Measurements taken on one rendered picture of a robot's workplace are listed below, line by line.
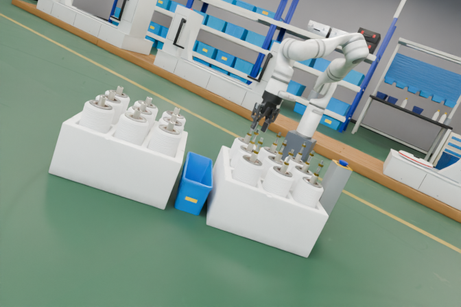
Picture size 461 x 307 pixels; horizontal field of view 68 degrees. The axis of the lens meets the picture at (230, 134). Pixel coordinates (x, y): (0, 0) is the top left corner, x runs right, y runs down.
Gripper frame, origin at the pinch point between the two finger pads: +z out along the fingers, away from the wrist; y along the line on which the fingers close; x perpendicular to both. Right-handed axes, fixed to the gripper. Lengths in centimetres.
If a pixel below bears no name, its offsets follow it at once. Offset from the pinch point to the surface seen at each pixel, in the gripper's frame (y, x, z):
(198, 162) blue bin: 2.2, -19.9, 26.1
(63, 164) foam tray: 56, -25, 30
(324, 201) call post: -31.0, 24.2, 19.9
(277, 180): 4.1, 18.6, 11.9
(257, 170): 9.8, 13.2, 11.1
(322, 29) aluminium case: -418, -246, -104
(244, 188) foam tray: 14.0, 14.0, 17.4
